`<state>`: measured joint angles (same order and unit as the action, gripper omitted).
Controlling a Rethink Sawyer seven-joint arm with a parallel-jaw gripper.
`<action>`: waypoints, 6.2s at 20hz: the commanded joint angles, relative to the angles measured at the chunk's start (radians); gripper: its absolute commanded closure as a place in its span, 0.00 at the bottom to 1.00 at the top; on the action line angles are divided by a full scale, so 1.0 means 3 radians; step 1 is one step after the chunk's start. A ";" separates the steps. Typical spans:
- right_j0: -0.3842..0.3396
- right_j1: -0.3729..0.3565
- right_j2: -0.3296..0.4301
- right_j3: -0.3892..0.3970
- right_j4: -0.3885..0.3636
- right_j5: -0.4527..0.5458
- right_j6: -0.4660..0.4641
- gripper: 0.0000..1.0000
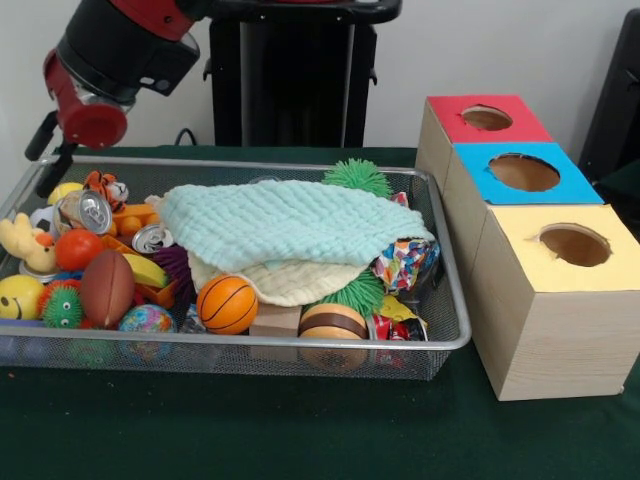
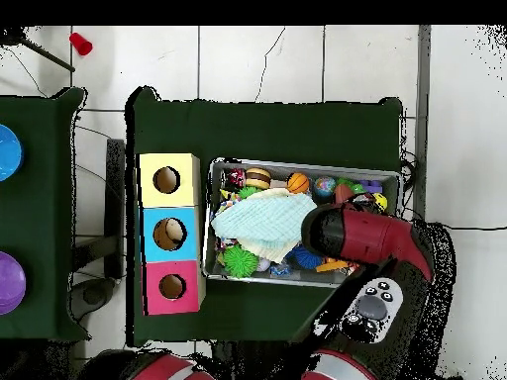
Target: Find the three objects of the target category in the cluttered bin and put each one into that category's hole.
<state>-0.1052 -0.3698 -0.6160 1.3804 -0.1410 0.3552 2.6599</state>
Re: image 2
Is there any orange toy basketball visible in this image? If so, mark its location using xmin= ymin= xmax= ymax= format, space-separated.
xmin=285 ymin=171 xmax=311 ymax=196

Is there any globe print ball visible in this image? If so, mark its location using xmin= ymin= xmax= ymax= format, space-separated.
xmin=313 ymin=175 xmax=338 ymax=198

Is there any dark green side tablecloth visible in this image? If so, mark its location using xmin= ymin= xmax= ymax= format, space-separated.
xmin=0 ymin=86 xmax=91 ymax=342

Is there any colourful patterned wrapper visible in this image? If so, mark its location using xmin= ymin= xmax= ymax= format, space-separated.
xmin=213 ymin=191 xmax=243 ymax=254

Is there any grey round base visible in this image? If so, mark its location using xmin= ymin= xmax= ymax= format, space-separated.
xmin=68 ymin=276 xmax=117 ymax=323

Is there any black furniture frame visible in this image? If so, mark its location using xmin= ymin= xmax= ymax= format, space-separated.
xmin=70 ymin=138 xmax=127 ymax=278

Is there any cream waffle cloth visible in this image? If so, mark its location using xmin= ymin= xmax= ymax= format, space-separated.
xmin=237 ymin=187 xmax=298 ymax=264

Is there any blue spiky ball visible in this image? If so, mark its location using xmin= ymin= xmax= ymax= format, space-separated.
xmin=286 ymin=244 xmax=324 ymax=270

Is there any toy hamburger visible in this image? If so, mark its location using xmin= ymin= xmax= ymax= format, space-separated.
xmin=244 ymin=167 xmax=272 ymax=190

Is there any black tripod leg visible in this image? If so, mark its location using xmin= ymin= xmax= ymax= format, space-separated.
xmin=0 ymin=26 xmax=76 ymax=73

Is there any purple bowl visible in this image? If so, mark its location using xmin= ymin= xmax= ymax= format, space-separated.
xmin=0 ymin=250 xmax=28 ymax=317

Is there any green spiky ball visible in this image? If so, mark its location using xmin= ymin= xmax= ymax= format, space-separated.
xmin=221 ymin=243 xmax=259 ymax=279

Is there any blue bowl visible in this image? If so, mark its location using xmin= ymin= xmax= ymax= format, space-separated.
xmin=0 ymin=124 xmax=25 ymax=183

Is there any mint green waffle cloth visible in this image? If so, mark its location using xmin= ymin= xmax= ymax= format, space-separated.
xmin=210 ymin=193 xmax=318 ymax=244

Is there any metal mesh bin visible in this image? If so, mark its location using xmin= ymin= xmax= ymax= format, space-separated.
xmin=200 ymin=157 xmax=404 ymax=289

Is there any brown toy football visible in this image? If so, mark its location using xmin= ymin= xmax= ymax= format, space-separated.
xmin=333 ymin=183 xmax=355 ymax=205

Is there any red plastic cup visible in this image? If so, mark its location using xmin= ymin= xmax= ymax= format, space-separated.
xmin=68 ymin=32 xmax=94 ymax=56

